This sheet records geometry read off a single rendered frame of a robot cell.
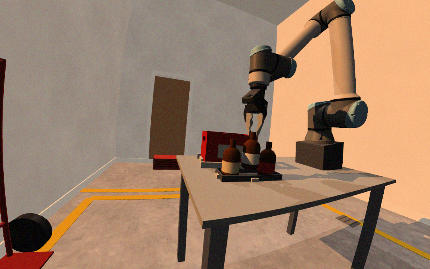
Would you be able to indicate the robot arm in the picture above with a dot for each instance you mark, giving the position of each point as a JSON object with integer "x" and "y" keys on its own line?
{"x": 345, "y": 109}

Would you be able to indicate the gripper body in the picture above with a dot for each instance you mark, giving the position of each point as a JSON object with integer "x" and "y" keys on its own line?
{"x": 258, "y": 105}

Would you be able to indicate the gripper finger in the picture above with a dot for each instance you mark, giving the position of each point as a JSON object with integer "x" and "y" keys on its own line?
{"x": 261, "y": 117}
{"x": 248, "y": 119}

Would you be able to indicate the brown bottle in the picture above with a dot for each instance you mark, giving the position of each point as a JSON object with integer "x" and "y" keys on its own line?
{"x": 251, "y": 153}
{"x": 267, "y": 160}
{"x": 231, "y": 160}

